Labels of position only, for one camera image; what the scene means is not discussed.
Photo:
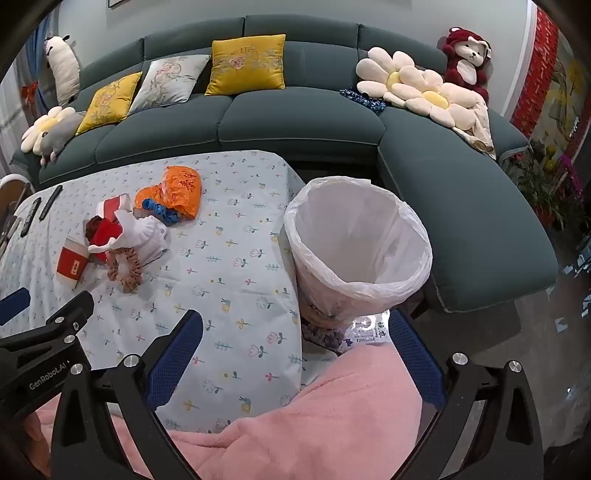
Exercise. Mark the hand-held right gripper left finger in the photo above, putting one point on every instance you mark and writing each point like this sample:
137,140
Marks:
175,360

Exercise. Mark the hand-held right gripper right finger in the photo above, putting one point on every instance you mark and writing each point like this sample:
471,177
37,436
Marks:
415,364

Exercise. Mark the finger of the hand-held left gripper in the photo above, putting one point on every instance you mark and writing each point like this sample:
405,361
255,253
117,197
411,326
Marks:
74,318
14,305

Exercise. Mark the dark red velvet scrunchie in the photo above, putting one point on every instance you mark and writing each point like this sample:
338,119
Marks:
92,227

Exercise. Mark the trash bin with white bag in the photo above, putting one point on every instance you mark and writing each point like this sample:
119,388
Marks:
360,240

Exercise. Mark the blue ribbon bundle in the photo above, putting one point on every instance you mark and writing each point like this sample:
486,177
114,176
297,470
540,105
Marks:
159,211

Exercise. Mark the orange plastic bag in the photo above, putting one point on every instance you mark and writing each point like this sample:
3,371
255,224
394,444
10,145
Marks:
147,196
182,189

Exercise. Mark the person's left hand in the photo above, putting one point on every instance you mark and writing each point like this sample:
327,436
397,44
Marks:
36,438

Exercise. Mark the red and white box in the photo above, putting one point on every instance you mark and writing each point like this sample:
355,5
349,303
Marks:
113,205
71,264

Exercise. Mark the white printed paper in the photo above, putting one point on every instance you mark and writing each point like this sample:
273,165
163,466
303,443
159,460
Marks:
367,330

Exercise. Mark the brown scrunchie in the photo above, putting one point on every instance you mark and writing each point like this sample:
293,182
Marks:
123,270

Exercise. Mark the black remote control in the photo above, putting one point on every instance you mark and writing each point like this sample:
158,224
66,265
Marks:
50,203
31,218

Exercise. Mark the red cloth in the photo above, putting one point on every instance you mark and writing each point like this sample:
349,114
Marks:
106,232

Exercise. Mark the wooden chair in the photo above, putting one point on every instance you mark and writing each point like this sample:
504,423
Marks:
11,203

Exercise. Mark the floral tablecloth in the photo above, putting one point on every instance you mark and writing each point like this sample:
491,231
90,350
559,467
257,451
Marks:
231,258

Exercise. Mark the pink fleece clothing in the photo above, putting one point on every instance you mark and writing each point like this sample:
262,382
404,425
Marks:
277,438

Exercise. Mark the grey plush toy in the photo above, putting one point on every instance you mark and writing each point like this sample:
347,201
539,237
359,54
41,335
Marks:
62,136

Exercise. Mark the white flower cushion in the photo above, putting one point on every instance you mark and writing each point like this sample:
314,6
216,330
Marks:
383,74
443,99
44,129

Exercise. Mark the red bow ornament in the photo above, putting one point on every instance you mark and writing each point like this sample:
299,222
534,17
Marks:
30,94

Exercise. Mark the small yellow embroidered cushion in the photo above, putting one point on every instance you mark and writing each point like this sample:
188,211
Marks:
108,104

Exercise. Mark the potted plants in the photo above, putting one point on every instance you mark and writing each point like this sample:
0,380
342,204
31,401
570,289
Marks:
549,184

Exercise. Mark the panda plush toy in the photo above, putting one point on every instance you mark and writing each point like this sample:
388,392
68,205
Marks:
62,69

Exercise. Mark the blue curtain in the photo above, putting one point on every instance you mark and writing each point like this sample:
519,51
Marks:
44,60

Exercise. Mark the grey floral cushion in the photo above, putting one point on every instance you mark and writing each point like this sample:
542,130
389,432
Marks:
168,83

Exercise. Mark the dark green sofa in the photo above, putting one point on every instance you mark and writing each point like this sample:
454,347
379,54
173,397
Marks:
300,120

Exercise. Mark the blue patterned cloth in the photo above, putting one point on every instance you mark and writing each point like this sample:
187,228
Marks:
362,99

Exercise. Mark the large yellow embroidered cushion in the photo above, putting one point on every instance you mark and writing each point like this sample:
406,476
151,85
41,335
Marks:
244,64

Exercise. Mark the red monkey plush toy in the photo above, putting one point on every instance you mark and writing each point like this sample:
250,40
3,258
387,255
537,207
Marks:
466,60

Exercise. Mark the gold wall decoration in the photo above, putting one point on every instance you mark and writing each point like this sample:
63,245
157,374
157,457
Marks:
570,101

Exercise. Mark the red wall banner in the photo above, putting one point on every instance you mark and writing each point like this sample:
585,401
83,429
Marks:
535,74

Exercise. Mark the framed wall picture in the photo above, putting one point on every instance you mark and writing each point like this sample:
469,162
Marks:
129,3

